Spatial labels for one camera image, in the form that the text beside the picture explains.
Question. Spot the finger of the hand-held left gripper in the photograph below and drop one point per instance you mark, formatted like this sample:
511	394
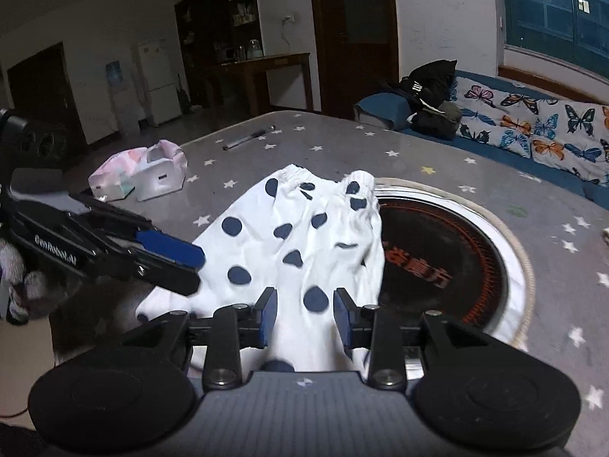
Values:
171	246
161	276

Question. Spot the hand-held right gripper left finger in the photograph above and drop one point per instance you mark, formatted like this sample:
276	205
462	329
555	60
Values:
269	316

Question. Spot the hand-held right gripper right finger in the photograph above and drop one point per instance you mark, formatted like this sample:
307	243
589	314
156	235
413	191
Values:
341	319

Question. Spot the white navy-dotted pants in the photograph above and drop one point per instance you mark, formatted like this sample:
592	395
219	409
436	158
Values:
261	247

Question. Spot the person's left hand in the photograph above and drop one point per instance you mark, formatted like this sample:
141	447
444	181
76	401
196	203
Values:
19	295

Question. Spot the white open box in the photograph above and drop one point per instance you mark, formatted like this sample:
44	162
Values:
159	181

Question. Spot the pink tissue pack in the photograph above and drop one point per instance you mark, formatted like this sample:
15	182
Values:
114	174

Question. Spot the round induction cooktop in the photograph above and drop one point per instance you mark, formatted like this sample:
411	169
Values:
452	257

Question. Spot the pen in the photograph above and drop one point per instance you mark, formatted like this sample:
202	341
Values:
250	137

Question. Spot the water dispenser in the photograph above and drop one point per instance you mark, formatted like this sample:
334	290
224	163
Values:
119	100

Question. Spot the white refrigerator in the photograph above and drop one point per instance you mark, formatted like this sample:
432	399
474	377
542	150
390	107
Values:
159	81

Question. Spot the wooden desk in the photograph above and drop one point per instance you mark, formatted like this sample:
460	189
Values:
266	62

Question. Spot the blue sofa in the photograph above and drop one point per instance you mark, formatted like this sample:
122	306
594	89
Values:
380	107

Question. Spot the olive green garment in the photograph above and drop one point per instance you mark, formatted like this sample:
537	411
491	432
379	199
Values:
437	121

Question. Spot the dark wooden shelf cabinet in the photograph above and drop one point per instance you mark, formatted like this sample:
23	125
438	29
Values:
214	9

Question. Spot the black bag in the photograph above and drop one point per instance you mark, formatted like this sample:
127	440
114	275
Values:
428	81

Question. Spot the butterfly print cushion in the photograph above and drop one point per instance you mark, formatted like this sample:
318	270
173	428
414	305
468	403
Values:
523	123

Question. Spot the brown wooden door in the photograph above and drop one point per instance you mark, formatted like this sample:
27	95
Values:
357	33

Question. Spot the dark window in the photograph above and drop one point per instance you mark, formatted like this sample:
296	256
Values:
547	24

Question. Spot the white wall socket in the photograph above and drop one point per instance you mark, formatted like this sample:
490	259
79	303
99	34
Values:
289	19

